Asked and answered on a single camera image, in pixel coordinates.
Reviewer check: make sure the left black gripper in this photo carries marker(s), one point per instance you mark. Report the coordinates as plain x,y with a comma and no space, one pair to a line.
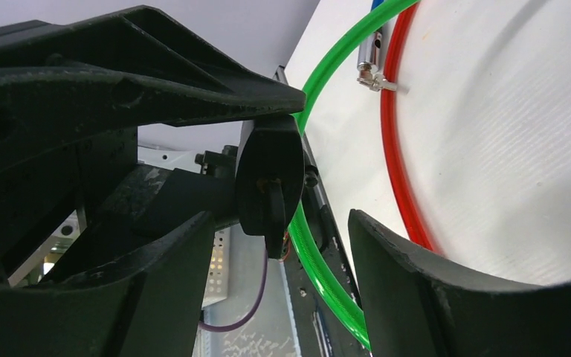
62,84

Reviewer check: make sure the cable lock keys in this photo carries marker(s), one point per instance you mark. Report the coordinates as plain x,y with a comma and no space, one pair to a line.
368,66

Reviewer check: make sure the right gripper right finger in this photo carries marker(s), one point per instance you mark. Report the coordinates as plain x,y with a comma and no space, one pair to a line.
417,303

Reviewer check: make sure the blue cable lock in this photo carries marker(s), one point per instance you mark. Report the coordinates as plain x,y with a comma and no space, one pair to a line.
375,4

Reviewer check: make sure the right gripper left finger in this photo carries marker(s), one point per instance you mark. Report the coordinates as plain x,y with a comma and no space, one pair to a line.
144,303

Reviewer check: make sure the small black padlock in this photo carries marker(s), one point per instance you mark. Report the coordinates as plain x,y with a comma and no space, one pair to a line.
269,178

